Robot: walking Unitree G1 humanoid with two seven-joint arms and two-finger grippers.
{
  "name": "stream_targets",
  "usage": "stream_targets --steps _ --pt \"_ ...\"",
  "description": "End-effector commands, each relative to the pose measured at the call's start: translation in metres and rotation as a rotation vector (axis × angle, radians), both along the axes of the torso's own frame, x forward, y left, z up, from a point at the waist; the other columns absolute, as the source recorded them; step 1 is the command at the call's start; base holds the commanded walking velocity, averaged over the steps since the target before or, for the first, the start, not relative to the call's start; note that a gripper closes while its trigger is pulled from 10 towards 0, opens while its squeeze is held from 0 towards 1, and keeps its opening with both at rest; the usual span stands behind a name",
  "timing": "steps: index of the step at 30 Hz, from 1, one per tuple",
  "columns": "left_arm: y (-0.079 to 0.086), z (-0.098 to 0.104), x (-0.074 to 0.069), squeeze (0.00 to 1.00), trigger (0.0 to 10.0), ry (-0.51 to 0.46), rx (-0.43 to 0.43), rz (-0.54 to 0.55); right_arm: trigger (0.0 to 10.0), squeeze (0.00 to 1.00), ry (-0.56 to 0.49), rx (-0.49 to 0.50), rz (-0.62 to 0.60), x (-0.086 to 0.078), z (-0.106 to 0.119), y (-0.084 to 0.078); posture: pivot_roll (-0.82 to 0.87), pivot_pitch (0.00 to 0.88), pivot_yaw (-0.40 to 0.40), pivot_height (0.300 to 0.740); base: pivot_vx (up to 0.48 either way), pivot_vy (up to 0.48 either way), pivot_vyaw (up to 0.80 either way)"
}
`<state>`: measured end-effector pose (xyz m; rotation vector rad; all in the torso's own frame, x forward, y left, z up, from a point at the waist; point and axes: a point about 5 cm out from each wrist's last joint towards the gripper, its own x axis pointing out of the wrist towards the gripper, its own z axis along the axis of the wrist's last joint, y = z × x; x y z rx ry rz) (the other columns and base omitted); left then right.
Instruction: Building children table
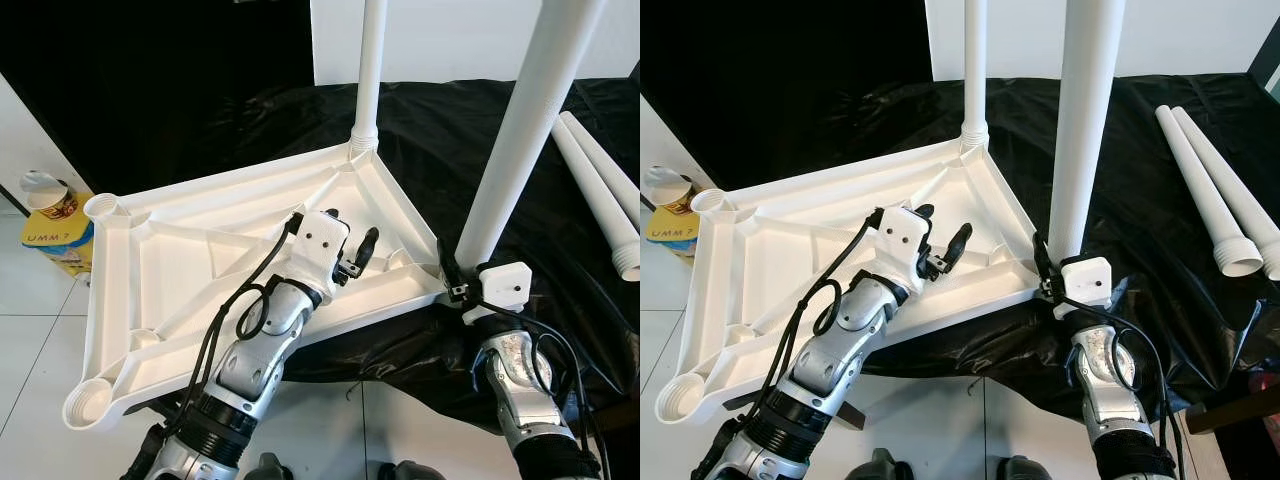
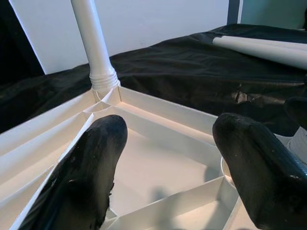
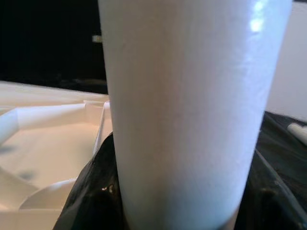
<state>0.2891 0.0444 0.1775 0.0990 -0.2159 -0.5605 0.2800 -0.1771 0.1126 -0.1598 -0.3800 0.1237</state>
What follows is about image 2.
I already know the white ribbed plastic table top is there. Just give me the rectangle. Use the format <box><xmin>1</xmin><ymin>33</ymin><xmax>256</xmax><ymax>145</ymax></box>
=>
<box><xmin>0</xmin><ymin>85</ymin><xmax>261</xmax><ymax>230</ymax></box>

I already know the black plastic table sheet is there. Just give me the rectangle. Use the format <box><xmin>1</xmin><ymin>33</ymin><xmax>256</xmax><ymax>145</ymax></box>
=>
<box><xmin>0</xmin><ymin>23</ymin><xmax>307</xmax><ymax>147</ymax></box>

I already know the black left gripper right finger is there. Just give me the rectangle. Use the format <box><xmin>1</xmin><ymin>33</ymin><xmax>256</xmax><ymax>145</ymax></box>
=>
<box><xmin>213</xmin><ymin>113</ymin><xmax>307</xmax><ymax>230</ymax></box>

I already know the dark grey wall post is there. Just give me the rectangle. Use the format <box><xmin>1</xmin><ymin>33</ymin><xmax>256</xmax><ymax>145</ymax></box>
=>
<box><xmin>226</xmin><ymin>0</ymin><xmax>243</xmax><ymax>25</ymax></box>

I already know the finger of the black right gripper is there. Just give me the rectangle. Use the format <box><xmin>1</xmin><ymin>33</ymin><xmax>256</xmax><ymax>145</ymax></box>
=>
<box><xmin>284</xmin><ymin>97</ymin><xmax>307</xmax><ymax>127</ymax></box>

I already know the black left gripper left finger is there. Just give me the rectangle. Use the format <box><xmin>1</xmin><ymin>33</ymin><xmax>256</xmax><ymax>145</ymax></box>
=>
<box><xmin>24</xmin><ymin>114</ymin><xmax>128</xmax><ymax>230</ymax></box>

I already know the black door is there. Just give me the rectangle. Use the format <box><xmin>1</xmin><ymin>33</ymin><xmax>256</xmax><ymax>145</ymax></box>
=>
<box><xmin>0</xmin><ymin>0</ymin><xmax>47</xmax><ymax>86</ymax></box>

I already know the white wall board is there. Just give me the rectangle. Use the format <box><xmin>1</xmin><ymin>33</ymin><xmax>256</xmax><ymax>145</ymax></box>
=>
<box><xmin>9</xmin><ymin>0</ymin><xmax>231</xmax><ymax>75</ymax></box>

